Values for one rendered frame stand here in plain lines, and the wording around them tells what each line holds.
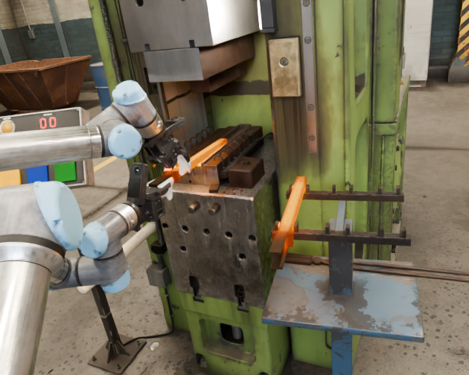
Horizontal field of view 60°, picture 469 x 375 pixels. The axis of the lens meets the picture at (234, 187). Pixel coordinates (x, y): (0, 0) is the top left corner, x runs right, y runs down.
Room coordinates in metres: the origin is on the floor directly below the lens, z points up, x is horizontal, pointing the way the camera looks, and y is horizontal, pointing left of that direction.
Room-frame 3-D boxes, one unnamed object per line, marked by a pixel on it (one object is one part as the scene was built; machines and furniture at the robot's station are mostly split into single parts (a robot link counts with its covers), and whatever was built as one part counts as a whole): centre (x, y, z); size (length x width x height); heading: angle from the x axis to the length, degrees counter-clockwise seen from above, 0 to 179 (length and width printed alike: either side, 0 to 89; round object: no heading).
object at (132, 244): (1.38, 0.48, 0.62); 0.44 x 0.05 x 0.05; 152
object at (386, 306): (0.90, -0.26, 0.70); 0.40 x 0.30 x 0.02; 70
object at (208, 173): (1.48, 0.04, 0.96); 0.42 x 0.20 x 0.09; 152
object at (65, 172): (1.35, 0.58, 1.01); 0.07 x 0.05 x 0.07; 87
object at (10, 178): (1.36, 0.78, 1.01); 0.07 x 0.05 x 0.07; 87
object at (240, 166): (1.26, -0.05, 0.95); 0.12 x 0.08 x 0.06; 152
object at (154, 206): (1.01, 0.26, 0.99); 0.12 x 0.08 x 0.09; 152
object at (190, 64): (1.48, 0.04, 1.32); 0.42 x 0.20 x 0.10; 152
